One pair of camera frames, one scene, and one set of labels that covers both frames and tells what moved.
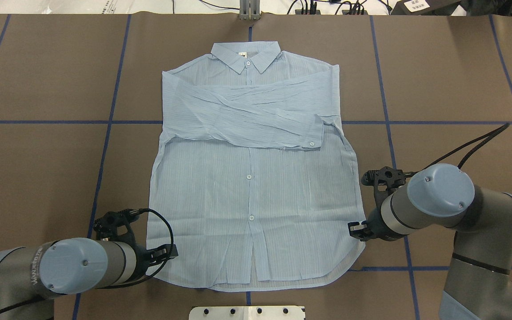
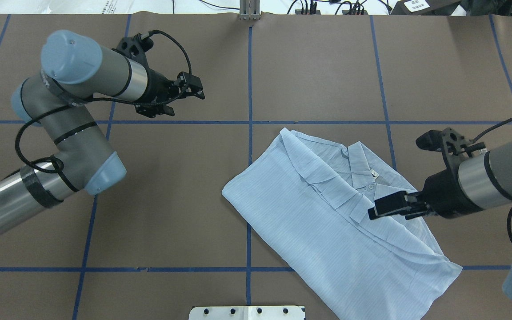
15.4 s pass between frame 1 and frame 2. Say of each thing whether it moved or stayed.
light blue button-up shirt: moved
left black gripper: moved
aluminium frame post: stayed
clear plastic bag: stayed
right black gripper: moved
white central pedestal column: stayed
